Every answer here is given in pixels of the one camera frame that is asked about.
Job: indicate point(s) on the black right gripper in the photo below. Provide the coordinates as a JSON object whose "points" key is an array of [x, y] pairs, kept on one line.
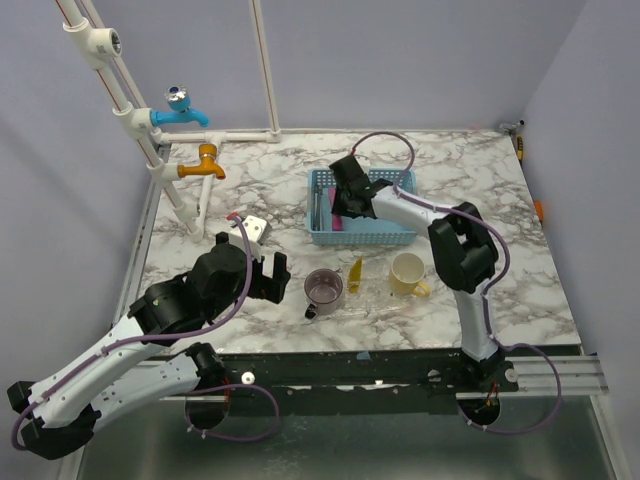
{"points": [[338, 209]]}

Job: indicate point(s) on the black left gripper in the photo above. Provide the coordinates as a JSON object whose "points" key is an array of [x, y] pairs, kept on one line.
{"points": [[272, 289]]}

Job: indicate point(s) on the light blue perforated basket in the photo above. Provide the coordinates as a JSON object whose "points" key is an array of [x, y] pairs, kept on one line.
{"points": [[356, 232]]}

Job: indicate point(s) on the purple mug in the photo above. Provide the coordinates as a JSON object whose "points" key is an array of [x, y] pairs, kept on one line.
{"points": [[323, 289]]}

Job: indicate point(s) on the yellow mug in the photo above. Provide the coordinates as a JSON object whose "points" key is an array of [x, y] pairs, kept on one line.
{"points": [[406, 276]]}

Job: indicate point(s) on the clear textured glass tray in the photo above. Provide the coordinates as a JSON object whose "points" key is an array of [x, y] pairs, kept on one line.
{"points": [[372, 297]]}

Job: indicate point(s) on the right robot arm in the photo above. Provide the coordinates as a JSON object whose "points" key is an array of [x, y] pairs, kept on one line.
{"points": [[464, 253]]}

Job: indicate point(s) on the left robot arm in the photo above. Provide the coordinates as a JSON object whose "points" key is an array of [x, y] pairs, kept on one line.
{"points": [[60, 414]]}

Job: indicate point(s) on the orange tap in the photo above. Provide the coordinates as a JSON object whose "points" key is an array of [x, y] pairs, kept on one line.
{"points": [[207, 154]]}

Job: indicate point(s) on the yellow clamp tool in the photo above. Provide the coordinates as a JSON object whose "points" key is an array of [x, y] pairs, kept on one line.
{"points": [[514, 131]]}

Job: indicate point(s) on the orange clip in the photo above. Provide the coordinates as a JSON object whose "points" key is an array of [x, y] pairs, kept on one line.
{"points": [[539, 210]]}

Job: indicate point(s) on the blue tap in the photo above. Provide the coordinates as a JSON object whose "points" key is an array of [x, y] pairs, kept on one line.
{"points": [[180, 109]]}

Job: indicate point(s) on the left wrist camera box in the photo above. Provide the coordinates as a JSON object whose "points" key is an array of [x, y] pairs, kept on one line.
{"points": [[257, 229]]}

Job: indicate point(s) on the white pvc pipe frame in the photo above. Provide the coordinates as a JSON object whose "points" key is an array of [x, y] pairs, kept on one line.
{"points": [[101, 49]]}

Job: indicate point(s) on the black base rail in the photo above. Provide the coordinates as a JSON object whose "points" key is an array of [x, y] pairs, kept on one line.
{"points": [[355, 382]]}

